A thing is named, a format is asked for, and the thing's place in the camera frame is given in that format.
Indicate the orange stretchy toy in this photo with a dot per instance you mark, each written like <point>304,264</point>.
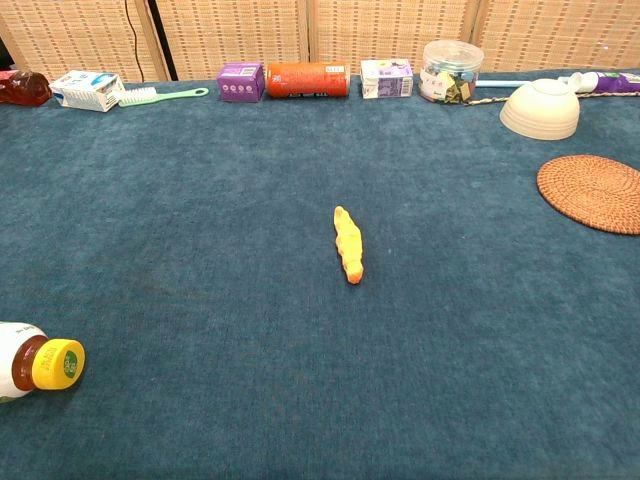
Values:
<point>349,245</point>

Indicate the blue tablecloth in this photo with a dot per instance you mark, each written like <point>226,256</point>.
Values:
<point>200,250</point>

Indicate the orange can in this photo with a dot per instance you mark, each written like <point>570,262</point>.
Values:
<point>305,80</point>

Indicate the white purple carton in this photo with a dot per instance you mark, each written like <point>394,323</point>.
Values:
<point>387,80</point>

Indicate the purple box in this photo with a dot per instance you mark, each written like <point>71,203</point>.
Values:
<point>241,82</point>

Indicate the clear jar of clips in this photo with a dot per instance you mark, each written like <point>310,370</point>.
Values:
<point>450,70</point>

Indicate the bamboo folding screen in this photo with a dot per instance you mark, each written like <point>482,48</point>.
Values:
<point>400,25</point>

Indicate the light blue toothbrush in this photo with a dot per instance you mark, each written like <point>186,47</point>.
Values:
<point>500,83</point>

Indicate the cream bowl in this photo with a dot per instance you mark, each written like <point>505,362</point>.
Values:
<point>540,112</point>

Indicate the black stand pole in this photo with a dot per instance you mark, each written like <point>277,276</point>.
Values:
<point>162,40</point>

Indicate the brown rattan coaster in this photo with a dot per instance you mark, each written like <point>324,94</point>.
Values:
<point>595,192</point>

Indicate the white blue milk carton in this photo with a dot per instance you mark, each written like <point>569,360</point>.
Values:
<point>85,90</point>

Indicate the tea bottle yellow cap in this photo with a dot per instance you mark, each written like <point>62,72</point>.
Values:
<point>55,364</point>

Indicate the purple white toothpaste tube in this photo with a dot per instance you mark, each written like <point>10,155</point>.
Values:
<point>610,82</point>

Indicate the red sauce bottle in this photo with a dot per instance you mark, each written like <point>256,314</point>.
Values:
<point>22,89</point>

